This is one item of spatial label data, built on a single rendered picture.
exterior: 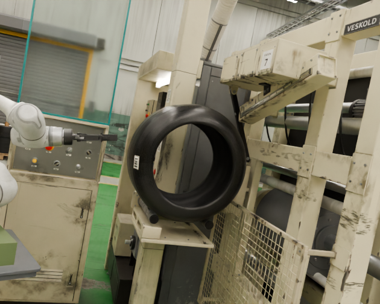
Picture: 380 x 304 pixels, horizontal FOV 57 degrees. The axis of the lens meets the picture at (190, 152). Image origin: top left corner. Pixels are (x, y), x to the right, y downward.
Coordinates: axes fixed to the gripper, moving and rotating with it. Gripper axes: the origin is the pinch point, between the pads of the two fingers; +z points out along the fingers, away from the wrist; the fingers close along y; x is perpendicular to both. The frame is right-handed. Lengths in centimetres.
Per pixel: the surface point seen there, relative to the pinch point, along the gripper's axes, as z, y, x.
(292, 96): 80, -24, -22
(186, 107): 34.2, -9.3, -15.2
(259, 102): 74, -3, -20
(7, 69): -222, 959, -124
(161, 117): 22.3, -9.4, -10.1
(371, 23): 97, -50, -51
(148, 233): 17.5, -9.7, 44.0
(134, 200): 15.9, 24.8, 36.6
